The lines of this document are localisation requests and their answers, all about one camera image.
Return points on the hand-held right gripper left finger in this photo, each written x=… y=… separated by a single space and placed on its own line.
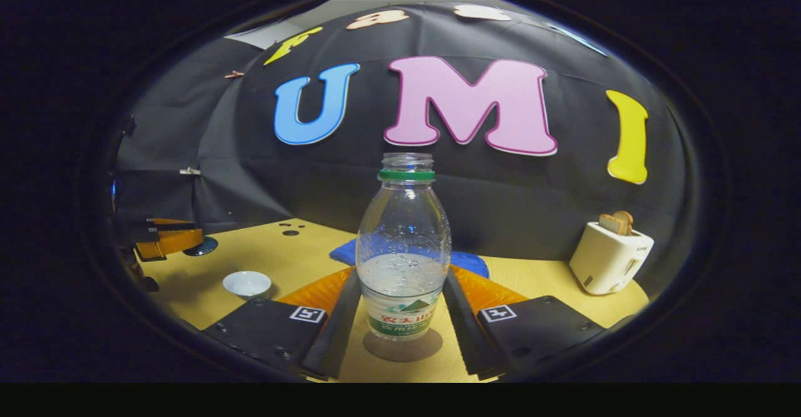
x=335 y=329

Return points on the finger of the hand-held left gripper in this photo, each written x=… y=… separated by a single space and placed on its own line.
x=175 y=241
x=166 y=224

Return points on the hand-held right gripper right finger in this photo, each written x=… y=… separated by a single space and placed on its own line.
x=466 y=329

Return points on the dark blue teacup lid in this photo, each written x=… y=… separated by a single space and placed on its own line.
x=205 y=247

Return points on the round brown coaster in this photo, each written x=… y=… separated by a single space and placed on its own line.
x=403 y=349

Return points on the white teacup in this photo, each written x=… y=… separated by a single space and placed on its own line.
x=247 y=283

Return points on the clear plastic water bottle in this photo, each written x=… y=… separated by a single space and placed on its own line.
x=403 y=241

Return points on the white clip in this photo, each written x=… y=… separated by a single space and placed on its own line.
x=189 y=171

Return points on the blue towel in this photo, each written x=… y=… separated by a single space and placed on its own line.
x=469 y=260

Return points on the black backdrop cloth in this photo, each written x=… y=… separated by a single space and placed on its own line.
x=513 y=191

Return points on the white toaster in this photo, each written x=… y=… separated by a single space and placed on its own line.
x=610 y=260

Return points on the square toast slice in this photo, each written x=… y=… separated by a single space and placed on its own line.
x=610 y=224

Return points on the rounded toast slice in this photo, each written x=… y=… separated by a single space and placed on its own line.
x=627 y=220

